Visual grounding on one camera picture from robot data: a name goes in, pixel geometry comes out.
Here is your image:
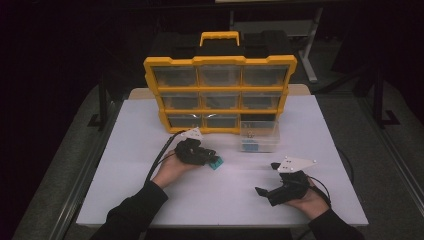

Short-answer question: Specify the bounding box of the black metal stand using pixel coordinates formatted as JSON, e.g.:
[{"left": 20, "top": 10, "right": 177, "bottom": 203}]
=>
[
  {"left": 371, "top": 66, "right": 401, "bottom": 129},
  {"left": 87, "top": 74, "right": 113, "bottom": 129}
]

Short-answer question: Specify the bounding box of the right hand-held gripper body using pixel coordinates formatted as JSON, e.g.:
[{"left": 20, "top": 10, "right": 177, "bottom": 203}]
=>
[{"left": 266, "top": 155, "right": 318, "bottom": 207}]

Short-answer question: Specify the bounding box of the person's left hand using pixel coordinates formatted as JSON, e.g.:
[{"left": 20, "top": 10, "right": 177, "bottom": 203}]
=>
[{"left": 151, "top": 150, "right": 198, "bottom": 190}]

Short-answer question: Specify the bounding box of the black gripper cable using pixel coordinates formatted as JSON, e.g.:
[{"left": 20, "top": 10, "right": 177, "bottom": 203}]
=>
[
  {"left": 306, "top": 174, "right": 333, "bottom": 209},
  {"left": 144, "top": 129, "right": 188, "bottom": 186}
]

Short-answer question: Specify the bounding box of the white metal desk frame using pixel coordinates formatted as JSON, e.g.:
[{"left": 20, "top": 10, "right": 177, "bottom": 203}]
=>
[{"left": 229, "top": 6, "right": 324, "bottom": 84}]

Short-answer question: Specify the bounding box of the clear plastic drawer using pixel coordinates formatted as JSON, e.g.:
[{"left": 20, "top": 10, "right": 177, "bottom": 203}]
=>
[{"left": 238, "top": 119, "right": 282, "bottom": 154}]

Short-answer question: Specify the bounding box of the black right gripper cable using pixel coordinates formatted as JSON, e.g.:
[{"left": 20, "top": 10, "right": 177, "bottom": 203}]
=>
[{"left": 306, "top": 174, "right": 333, "bottom": 209}]

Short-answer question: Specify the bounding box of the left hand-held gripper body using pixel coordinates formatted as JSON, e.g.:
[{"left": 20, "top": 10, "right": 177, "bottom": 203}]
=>
[{"left": 174, "top": 127, "right": 217, "bottom": 167}]

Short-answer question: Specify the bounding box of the yellow black organizer cabinet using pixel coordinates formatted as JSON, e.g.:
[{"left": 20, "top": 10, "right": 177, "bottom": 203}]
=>
[{"left": 143, "top": 29, "right": 298, "bottom": 135}]

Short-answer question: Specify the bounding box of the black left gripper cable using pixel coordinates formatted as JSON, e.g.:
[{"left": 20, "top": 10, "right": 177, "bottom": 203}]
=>
[{"left": 144, "top": 129, "right": 188, "bottom": 186}]

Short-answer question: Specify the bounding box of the aluminium floor rail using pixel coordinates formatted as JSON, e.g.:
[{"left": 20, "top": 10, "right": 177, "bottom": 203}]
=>
[
  {"left": 56, "top": 96, "right": 124, "bottom": 240},
  {"left": 359, "top": 96, "right": 424, "bottom": 208}
]

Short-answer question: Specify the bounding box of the grid of clear cabinet drawers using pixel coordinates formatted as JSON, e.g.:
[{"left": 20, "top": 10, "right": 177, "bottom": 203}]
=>
[{"left": 151, "top": 64, "right": 290, "bottom": 129}]

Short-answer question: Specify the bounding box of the person's right hand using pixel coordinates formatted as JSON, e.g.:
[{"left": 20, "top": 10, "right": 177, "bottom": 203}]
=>
[{"left": 286, "top": 177, "right": 331, "bottom": 221}]

